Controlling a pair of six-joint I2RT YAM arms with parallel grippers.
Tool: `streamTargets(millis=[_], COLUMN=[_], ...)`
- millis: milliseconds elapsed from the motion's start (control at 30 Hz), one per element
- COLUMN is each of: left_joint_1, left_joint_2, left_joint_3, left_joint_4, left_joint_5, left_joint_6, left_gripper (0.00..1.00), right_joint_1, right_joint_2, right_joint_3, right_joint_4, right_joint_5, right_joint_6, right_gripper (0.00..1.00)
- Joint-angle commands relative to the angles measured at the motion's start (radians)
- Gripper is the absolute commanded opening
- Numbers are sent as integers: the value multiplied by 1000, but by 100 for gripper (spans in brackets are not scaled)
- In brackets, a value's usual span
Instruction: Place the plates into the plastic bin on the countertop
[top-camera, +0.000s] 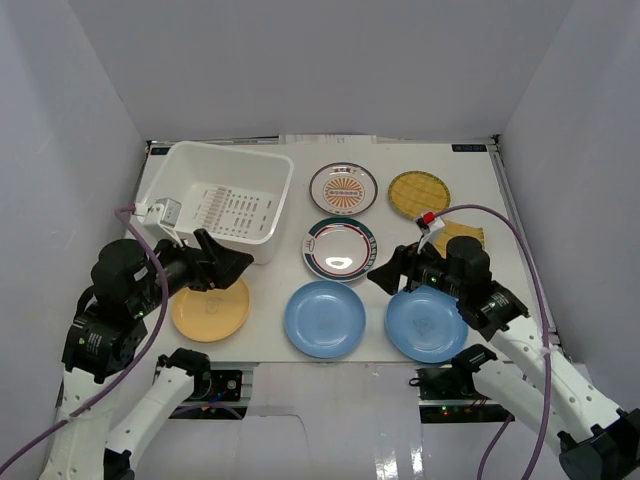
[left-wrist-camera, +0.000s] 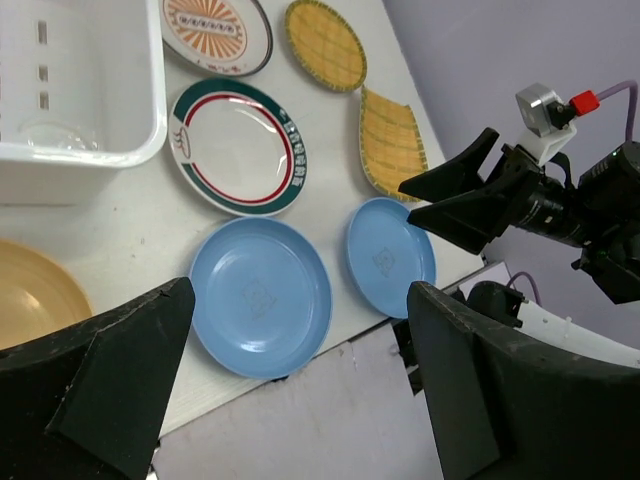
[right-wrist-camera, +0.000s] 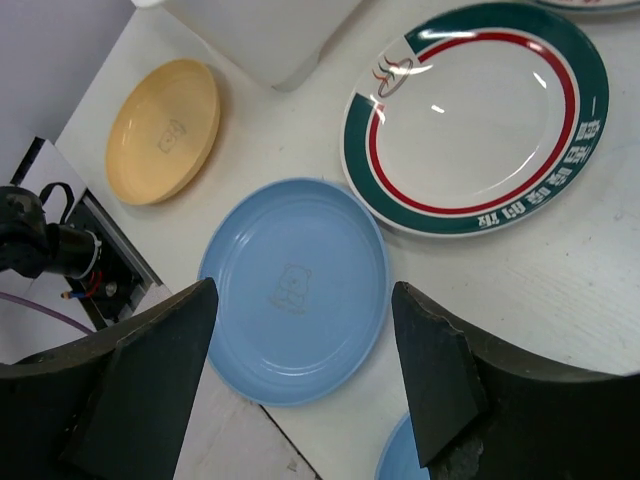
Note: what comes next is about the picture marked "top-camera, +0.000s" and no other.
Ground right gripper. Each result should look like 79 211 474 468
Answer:
366 235 465 300

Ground green rimmed white plate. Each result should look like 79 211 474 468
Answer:
302 217 378 283

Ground plain yellow plate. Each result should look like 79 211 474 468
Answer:
171 278 250 343

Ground blue plate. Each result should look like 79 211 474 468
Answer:
283 280 367 360
385 286 469 364

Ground rectangular woven bamboo plate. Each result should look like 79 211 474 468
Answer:
434 220 485 257

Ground sunburst pattern plate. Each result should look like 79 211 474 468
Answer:
309 162 379 217

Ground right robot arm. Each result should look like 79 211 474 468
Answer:
367 236 639 479

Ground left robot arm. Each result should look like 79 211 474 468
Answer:
40 229 254 479

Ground white plastic bin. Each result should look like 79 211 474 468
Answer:
136 141 294 264

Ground round woven bamboo plate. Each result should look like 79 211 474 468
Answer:
387 171 451 220

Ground white paper sheets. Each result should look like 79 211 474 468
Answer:
279 134 377 145

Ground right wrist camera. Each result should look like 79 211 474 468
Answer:
414 211 445 246

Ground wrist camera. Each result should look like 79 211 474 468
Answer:
414 211 445 246
134 197 182 243

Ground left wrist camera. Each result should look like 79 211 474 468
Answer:
134 197 182 243

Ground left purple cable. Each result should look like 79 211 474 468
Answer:
0 202 171 480

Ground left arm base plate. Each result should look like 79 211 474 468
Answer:
170 368 253 420

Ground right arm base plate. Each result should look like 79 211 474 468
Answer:
408 367 509 425

